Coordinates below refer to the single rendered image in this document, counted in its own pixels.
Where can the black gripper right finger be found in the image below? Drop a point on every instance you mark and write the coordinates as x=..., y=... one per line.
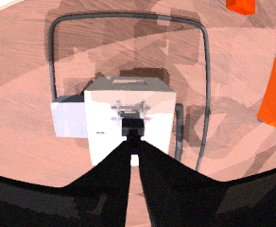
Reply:
x=178, y=196

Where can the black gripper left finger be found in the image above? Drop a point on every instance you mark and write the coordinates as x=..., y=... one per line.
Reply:
x=97, y=199

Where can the black cable with grey plug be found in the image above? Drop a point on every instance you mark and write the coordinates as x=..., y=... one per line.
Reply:
x=69, y=111

